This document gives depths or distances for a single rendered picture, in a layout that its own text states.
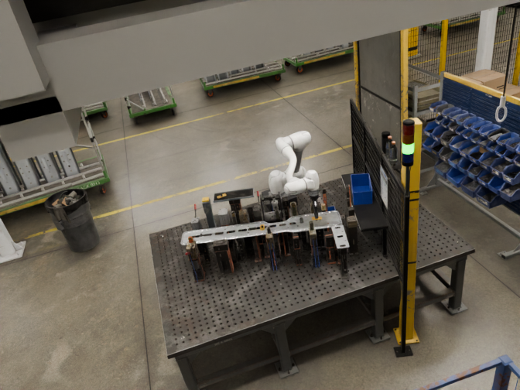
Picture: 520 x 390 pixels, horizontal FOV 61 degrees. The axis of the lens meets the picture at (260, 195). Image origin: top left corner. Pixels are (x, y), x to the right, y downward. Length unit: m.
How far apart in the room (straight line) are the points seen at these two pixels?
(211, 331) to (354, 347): 1.31
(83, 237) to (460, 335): 4.34
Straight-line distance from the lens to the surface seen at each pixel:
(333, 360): 4.04
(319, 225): 3.74
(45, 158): 7.44
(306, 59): 11.03
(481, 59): 7.63
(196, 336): 3.47
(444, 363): 4.09
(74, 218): 5.84
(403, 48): 5.38
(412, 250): 3.50
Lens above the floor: 3.21
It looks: 31 degrees down
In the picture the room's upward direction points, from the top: 10 degrees counter-clockwise
